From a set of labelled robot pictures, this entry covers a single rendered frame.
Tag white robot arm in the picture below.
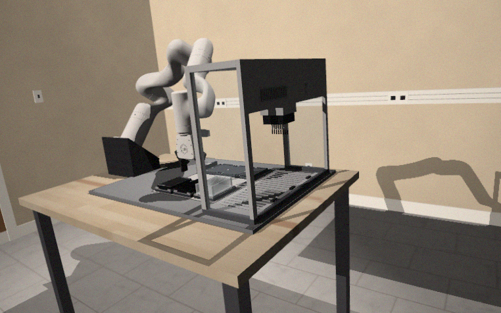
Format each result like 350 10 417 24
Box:
121 38 214 146

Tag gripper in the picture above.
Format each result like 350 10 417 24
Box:
175 133 196 172

